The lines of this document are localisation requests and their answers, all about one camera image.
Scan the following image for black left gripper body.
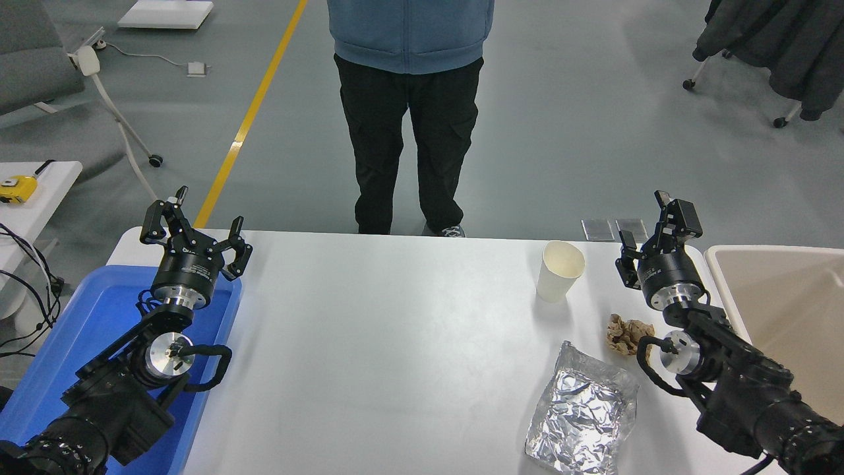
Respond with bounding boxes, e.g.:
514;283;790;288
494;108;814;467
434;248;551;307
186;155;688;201
152;231;226;299

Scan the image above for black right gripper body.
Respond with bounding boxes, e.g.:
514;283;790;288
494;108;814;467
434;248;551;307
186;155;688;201
638;247;705;301

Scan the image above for white paper cup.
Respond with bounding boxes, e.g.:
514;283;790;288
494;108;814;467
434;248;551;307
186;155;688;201
535;241;586;303

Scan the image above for crumpled tan paper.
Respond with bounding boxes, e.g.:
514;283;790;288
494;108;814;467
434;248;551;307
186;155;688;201
605;314;655;360

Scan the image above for large pale bin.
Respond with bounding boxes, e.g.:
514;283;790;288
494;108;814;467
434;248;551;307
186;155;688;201
704;245;844;426

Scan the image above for blue plastic tray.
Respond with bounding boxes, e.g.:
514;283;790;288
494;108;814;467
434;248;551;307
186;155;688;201
0;265;243;475

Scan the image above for white side table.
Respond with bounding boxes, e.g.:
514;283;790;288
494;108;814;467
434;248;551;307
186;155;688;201
0;161;83;321

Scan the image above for white wheeled coat rack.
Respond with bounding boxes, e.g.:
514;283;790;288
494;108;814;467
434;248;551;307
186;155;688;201
682;49;804;129

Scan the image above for crumpled silver foil tray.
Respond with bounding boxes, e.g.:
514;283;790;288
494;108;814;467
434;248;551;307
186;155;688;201
525;341;640;475

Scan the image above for yellow tape measure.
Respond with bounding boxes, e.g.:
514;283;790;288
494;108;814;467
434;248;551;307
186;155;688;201
0;175;38;204

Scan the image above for dark coats on rack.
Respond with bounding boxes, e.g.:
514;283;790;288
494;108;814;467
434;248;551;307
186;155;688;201
692;0;844;121

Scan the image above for white flat board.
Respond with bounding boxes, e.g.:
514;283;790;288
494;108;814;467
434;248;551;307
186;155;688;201
117;0;215;30

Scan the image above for grey upholstered chair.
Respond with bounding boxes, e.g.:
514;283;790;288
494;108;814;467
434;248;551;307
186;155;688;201
0;0;86;117

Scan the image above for black cables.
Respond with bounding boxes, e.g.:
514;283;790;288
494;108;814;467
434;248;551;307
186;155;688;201
0;223;65;358

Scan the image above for white floor cable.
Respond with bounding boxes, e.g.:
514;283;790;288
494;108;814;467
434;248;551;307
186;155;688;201
96;41;192;68

